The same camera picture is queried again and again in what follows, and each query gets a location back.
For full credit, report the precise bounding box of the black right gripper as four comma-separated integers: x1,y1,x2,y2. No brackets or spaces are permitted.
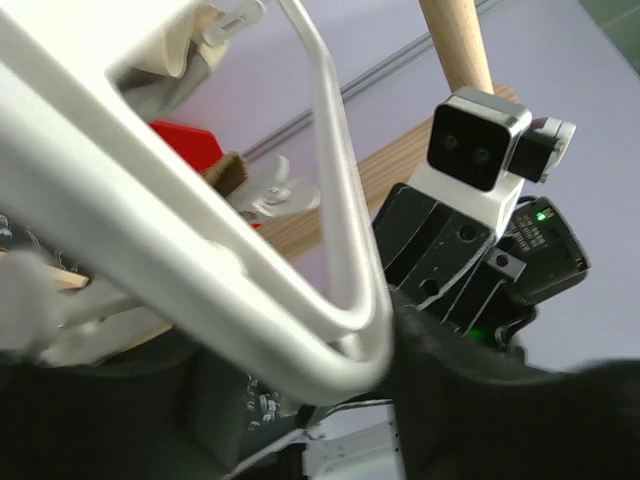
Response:
373,183,537,350

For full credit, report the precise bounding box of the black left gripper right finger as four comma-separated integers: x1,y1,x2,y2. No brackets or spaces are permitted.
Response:
387,291,639,479

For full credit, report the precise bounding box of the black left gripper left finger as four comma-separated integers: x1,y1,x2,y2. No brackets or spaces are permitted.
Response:
1,339,295,479

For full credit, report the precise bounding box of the white plastic clip hanger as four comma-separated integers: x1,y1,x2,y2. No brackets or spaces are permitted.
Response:
1,1,392,405

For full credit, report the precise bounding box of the wooden clothes rack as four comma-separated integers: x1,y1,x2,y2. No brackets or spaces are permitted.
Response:
0,0,519,351

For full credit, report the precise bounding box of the brown striped sock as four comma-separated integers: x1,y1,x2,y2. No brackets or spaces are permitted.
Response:
201,152,249,197

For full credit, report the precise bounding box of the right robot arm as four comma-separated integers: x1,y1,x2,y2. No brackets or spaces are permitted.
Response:
373,183,590,352

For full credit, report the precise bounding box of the red plastic bin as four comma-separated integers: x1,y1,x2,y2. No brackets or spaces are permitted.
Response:
150,121,224,173

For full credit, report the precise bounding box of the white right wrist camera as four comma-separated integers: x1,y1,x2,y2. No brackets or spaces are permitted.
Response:
408,87,576,238

